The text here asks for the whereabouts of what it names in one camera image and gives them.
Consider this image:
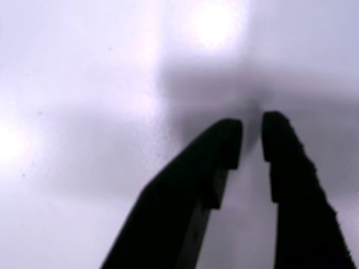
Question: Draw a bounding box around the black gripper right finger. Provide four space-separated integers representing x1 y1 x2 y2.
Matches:
261 111 356 269

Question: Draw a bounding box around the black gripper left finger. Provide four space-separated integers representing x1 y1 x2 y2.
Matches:
100 118 243 269

